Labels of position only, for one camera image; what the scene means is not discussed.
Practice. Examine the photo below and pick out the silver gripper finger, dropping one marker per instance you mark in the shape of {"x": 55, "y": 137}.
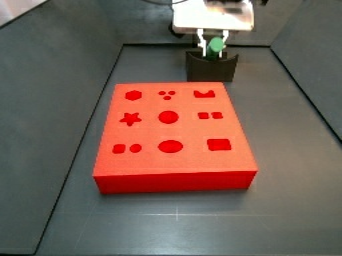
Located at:
{"x": 202, "y": 42}
{"x": 223, "y": 39}

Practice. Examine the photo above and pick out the green cylinder peg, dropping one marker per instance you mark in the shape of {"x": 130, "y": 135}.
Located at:
{"x": 214, "y": 48}

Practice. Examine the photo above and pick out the black curved holder stand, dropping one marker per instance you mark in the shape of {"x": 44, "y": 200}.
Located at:
{"x": 203, "y": 70}

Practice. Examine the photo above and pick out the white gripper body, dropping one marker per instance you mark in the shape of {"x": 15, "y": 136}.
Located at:
{"x": 228, "y": 15}

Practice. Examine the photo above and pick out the red shape sorter box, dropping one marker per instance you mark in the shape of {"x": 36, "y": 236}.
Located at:
{"x": 172, "y": 139}

